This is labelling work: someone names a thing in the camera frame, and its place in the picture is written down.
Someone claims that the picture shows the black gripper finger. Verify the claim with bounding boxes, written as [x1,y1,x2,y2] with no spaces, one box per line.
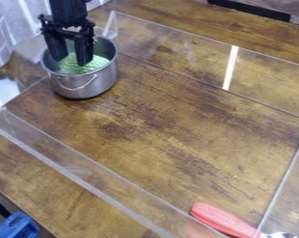
[74,33,94,66]
[43,33,67,61]

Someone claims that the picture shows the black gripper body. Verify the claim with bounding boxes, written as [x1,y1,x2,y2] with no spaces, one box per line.
[38,0,94,38]

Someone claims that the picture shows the green bumpy toy vegetable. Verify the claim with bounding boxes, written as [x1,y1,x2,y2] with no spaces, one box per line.
[57,51,111,75]

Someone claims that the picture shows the silver metal pot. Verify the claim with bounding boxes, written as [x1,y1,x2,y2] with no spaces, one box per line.
[40,36,118,99]

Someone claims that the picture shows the blue plastic object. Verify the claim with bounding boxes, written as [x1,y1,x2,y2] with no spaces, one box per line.
[0,212,39,238]

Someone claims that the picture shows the clear acrylic barrier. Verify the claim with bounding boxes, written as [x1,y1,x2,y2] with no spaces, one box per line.
[0,12,299,238]

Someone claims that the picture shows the black bar at table edge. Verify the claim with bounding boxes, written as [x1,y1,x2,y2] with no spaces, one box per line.
[206,0,290,22]

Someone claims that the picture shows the red handled tool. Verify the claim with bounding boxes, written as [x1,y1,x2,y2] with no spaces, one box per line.
[189,202,261,238]

